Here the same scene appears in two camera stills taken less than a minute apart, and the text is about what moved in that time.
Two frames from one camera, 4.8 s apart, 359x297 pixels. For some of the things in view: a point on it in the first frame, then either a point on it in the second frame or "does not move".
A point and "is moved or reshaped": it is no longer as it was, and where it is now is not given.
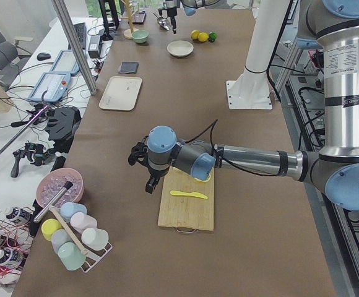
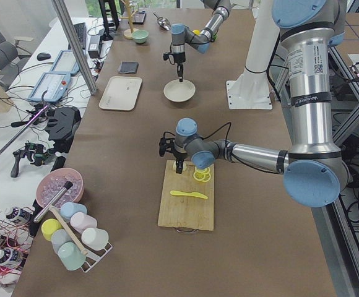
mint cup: (72, 256) does not move
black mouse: (41, 56) does not move
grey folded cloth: (129, 67) does not move
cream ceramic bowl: (180, 48) is moved or reshaped
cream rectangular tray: (121, 93) does not move
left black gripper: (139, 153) to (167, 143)
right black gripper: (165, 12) to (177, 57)
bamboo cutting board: (185, 202) does not move
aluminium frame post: (75, 40) does not move
